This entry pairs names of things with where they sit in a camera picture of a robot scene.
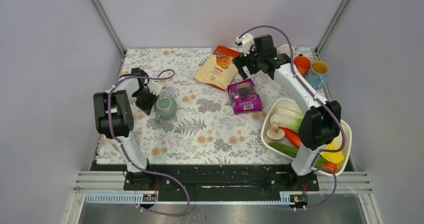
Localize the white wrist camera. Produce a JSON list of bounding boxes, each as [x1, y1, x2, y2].
[[235, 33, 255, 56], [147, 81, 163, 96]]

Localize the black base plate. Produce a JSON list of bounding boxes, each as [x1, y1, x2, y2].
[[123, 165, 320, 203]]

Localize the toy mushroom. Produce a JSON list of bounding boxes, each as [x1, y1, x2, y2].
[[266, 122, 286, 140]]

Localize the white oval vegetable basin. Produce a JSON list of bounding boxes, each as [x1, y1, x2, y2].
[[260, 98, 352, 176]]

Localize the green round mug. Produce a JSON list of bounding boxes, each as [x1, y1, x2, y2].
[[154, 96, 177, 123]]

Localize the orange cassava chips bag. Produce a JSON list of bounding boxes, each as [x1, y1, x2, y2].
[[194, 45, 241, 90]]

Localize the floral table cloth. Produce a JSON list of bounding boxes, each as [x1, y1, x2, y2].
[[96, 47, 345, 165]]

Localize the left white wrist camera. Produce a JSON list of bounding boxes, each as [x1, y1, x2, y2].
[[147, 81, 163, 96]]

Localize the light pink mug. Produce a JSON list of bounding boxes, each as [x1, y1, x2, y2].
[[277, 44, 297, 57]]

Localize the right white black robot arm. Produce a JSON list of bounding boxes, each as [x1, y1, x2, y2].
[[234, 33, 346, 190]]

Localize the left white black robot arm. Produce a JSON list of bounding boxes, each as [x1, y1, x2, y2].
[[93, 68, 159, 190]]

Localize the purple cable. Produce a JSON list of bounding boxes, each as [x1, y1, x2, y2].
[[236, 25, 347, 212], [106, 69, 191, 217]]

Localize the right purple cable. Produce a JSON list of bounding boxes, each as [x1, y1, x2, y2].
[[236, 25, 347, 212]]

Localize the toy cucumber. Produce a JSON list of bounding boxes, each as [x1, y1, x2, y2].
[[268, 142, 299, 158]]

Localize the toy small tomato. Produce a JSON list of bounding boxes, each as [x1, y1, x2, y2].
[[321, 162, 338, 174]]

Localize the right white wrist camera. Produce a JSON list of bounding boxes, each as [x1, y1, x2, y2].
[[235, 33, 255, 56]]

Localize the toy bok choy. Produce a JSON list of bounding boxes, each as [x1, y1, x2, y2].
[[269, 108, 304, 133]]

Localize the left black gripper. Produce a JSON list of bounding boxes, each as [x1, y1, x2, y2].
[[132, 88, 159, 115]]

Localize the blue mug yellow inside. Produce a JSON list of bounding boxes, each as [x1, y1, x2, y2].
[[304, 61, 329, 91]]

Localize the toy yellow napa cabbage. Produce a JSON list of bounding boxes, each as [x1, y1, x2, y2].
[[321, 134, 344, 165]]

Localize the toy carrot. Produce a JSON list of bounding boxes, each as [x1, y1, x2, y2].
[[280, 127, 302, 149]]

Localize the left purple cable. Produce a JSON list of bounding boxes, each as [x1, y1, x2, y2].
[[106, 69, 191, 217]]

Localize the orange mug black handle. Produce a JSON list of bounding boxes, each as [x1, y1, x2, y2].
[[294, 54, 311, 77]]

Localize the purple snack bag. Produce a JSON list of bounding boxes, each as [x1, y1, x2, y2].
[[227, 78, 263, 115]]

